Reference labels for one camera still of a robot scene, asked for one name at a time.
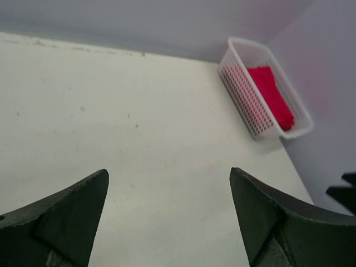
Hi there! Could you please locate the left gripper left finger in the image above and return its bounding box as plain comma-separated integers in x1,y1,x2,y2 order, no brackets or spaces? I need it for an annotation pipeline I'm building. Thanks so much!
1,169,109,266

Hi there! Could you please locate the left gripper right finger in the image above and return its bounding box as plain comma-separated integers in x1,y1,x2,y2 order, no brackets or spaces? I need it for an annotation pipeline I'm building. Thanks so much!
230,167,355,266

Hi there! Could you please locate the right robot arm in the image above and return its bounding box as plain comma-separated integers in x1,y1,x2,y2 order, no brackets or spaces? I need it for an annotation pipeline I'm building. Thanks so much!
326,172,356,215

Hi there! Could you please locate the white plastic basket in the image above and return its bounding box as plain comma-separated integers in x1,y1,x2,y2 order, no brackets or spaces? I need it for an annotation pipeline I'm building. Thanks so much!
217,37,314,140

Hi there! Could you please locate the red folded t shirt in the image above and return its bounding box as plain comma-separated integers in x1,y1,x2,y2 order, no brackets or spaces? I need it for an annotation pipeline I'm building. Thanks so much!
247,66,295,131

